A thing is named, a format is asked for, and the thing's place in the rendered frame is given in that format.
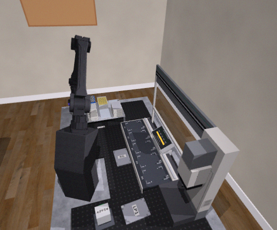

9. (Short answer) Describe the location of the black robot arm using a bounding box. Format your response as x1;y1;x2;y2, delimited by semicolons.
69;35;91;133

